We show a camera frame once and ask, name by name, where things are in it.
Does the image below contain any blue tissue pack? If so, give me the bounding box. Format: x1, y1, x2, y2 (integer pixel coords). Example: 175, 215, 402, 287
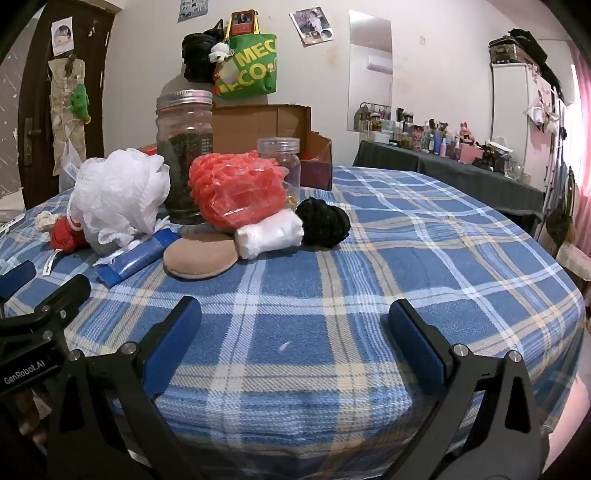
95, 228, 178, 286

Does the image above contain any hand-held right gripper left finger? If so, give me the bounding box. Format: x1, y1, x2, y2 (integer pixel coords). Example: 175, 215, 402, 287
46, 295, 218, 480

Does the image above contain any blue plaid blanket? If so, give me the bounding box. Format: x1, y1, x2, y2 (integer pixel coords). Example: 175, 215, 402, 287
0, 164, 587, 480

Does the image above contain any black pompom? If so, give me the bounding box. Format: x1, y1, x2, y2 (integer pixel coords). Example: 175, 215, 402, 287
295, 198, 352, 250

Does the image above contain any white refrigerator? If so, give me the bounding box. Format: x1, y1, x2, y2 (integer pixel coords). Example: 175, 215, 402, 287
489, 62, 566, 185

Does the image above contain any wall mirror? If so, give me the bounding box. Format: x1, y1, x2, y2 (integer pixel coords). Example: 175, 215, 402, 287
347, 10, 394, 134

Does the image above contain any clear plastic bag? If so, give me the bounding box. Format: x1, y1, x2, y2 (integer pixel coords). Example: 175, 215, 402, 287
60, 141, 84, 190

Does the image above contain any red foam net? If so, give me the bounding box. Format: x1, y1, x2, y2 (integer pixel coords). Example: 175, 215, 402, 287
188, 151, 289, 230

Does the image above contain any group of cosmetics bottles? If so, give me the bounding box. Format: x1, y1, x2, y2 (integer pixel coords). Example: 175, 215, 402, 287
353, 102, 527, 178

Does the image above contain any cream lace scrunchie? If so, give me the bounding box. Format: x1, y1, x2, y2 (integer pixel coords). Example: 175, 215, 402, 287
34, 210, 58, 234

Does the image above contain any hanging fabric organizer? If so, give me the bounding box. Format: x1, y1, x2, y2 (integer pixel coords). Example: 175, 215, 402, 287
48, 58, 88, 160

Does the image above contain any red framed picture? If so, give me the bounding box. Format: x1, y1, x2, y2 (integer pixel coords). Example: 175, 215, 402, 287
230, 10, 254, 37

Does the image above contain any beige round powder puff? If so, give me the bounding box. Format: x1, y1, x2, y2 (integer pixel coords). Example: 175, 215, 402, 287
163, 233, 239, 281

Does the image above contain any small clear plastic jar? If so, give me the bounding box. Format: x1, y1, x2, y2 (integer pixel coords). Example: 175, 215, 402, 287
257, 137, 302, 213

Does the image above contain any wall photo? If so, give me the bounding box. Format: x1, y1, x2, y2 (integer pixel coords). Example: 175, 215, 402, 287
290, 6, 334, 46

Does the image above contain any white mesh bath pouf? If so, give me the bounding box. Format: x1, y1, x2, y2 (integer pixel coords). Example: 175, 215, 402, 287
71, 148, 171, 254

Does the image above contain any glass jar metal lid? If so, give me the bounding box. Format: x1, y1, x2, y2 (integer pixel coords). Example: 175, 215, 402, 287
156, 90, 215, 225

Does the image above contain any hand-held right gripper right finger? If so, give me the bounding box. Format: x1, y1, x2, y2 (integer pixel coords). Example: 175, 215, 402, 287
388, 298, 546, 480

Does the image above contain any blue wall poster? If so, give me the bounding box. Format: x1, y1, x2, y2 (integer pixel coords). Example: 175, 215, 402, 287
178, 0, 209, 23

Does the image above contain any red knit pouch with string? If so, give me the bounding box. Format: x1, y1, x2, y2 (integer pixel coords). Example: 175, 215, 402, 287
42, 216, 86, 277

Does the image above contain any pink curtain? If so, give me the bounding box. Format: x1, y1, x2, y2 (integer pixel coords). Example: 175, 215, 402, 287
570, 46, 591, 259

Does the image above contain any dark storage case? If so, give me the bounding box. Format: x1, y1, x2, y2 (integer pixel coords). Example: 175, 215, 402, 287
489, 36, 532, 65

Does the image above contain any metal door handle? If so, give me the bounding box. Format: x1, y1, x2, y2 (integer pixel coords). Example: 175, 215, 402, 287
23, 117, 35, 167

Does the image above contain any cardboard box red print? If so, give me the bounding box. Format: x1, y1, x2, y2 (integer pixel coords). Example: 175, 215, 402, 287
139, 104, 333, 191

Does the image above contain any green plush toy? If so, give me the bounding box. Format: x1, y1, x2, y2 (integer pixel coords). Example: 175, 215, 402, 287
71, 85, 90, 123

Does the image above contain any table with dark cloth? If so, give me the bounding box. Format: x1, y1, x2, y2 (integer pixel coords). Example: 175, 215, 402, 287
353, 140, 546, 232

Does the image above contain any paper note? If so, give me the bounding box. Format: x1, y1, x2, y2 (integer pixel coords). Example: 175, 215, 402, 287
52, 17, 75, 55

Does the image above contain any black bag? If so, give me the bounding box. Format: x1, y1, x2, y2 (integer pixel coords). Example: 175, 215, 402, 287
181, 28, 227, 84

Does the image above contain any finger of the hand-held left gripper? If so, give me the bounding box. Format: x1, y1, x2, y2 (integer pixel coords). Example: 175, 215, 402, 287
0, 261, 37, 301
0, 274, 92, 342

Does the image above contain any green tote bag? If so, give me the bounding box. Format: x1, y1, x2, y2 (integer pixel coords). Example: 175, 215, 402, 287
213, 14, 279, 100

